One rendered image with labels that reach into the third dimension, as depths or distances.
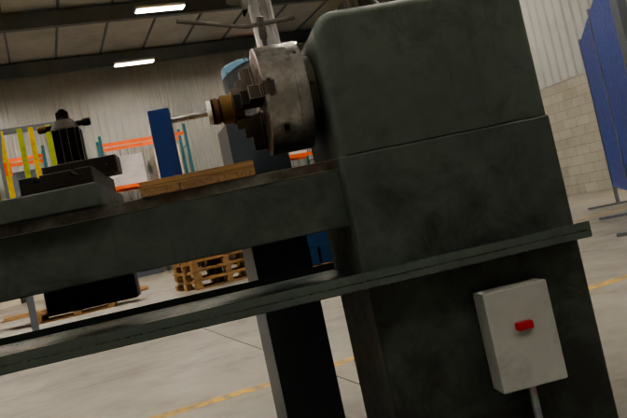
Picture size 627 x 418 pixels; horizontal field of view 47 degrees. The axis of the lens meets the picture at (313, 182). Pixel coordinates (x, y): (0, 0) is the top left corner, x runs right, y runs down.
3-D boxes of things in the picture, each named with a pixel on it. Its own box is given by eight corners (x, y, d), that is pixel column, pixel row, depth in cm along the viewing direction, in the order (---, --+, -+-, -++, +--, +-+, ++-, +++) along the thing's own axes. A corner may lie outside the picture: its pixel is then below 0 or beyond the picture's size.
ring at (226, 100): (239, 93, 214) (208, 99, 212) (240, 87, 205) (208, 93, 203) (245, 124, 213) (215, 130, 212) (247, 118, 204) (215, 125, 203)
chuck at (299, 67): (303, 145, 229) (285, 46, 225) (322, 150, 198) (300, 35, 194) (293, 147, 229) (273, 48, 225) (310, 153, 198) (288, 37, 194)
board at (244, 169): (248, 185, 226) (245, 172, 226) (256, 174, 190) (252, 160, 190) (152, 204, 221) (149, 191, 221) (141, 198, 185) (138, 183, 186)
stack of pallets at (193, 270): (244, 274, 1228) (235, 232, 1232) (268, 272, 1156) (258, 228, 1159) (175, 292, 1161) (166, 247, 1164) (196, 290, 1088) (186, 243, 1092)
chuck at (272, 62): (292, 147, 229) (273, 48, 225) (310, 153, 198) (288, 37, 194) (265, 152, 227) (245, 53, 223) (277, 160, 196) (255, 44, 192)
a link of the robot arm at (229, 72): (229, 104, 268) (222, 68, 269) (264, 96, 267) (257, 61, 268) (223, 99, 256) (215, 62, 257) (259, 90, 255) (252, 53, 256)
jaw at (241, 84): (269, 100, 214) (260, 73, 221) (268, 87, 210) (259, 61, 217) (232, 106, 212) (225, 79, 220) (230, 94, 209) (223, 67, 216)
